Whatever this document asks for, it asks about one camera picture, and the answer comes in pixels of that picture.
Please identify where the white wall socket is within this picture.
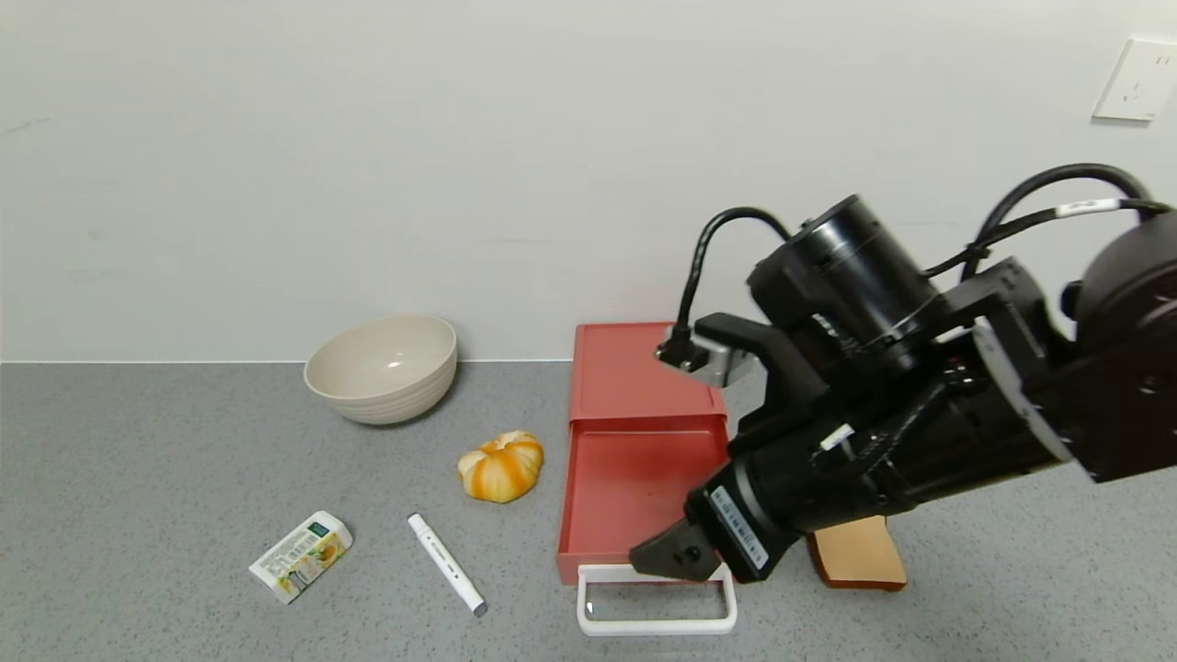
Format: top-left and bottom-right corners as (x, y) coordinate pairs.
(1091, 37), (1177, 122)

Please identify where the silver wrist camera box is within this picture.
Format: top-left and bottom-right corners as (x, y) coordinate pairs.
(655, 317), (758, 390)

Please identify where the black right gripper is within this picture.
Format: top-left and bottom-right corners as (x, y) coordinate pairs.
(628, 427), (889, 585)

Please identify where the white marker pen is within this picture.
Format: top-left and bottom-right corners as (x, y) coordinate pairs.
(406, 513), (488, 618)

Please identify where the red drawer with white handle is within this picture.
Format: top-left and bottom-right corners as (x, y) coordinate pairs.
(554, 414), (739, 638)

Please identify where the black camera cable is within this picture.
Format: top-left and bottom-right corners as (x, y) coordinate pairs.
(674, 206), (794, 361)

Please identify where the small white printed carton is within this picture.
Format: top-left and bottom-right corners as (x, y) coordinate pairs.
(247, 510), (354, 606)

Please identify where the brown toast slice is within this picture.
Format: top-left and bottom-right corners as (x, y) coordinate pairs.
(806, 514), (908, 592)

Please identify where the beige ceramic bowl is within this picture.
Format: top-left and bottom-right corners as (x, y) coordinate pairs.
(303, 314), (458, 426)

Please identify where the orange white toy pumpkin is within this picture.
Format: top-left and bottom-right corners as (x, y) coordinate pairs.
(457, 430), (545, 505)

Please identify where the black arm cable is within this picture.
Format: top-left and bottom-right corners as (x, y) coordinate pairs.
(922, 163), (1175, 280)

